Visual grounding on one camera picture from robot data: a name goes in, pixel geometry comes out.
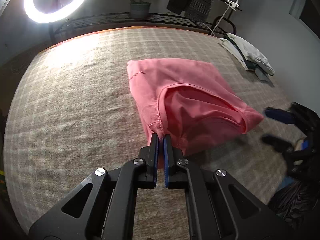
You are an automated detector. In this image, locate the white gooseneck lamp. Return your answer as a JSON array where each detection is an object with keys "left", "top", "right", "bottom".
[{"left": 209, "top": 0, "right": 260, "bottom": 36}]

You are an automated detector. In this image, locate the ring light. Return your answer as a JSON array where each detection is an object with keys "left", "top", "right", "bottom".
[{"left": 24, "top": 0, "right": 94, "bottom": 24}]

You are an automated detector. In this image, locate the person's right leg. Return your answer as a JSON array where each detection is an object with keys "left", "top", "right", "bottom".
[{"left": 269, "top": 180, "right": 320, "bottom": 230}]

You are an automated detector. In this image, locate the grey checked hanging garment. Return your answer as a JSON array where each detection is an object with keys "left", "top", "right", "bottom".
[{"left": 185, "top": 0, "right": 223, "bottom": 21}]

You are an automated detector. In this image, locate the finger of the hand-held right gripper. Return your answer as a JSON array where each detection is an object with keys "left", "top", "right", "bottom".
[
  {"left": 264, "top": 106, "right": 298, "bottom": 125},
  {"left": 261, "top": 134, "right": 295, "bottom": 153}
]

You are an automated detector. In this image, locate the beige plaid blanket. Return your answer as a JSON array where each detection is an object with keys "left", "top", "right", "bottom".
[{"left": 4, "top": 27, "right": 308, "bottom": 240}]

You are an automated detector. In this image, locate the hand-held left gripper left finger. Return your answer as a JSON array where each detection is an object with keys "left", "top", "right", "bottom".
[{"left": 29, "top": 133, "right": 159, "bottom": 240}]

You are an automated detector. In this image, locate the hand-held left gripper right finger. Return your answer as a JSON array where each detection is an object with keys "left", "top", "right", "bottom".
[{"left": 163, "top": 134, "right": 293, "bottom": 240}]

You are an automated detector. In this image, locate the potted plant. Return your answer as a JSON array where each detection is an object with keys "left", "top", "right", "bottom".
[{"left": 128, "top": 0, "right": 152, "bottom": 19}]

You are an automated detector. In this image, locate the white folded garment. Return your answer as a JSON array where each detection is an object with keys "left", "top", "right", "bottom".
[{"left": 220, "top": 33, "right": 275, "bottom": 76}]

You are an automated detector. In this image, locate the pink shirt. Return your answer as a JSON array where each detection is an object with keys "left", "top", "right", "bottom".
[{"left": 126, "top": 58, "right": 265, "bottom": 157}]

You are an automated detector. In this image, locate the dark folded garment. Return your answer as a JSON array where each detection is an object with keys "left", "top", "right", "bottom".
[{"left": 244, "top": 62, "right": 275, "bottom": 87}]

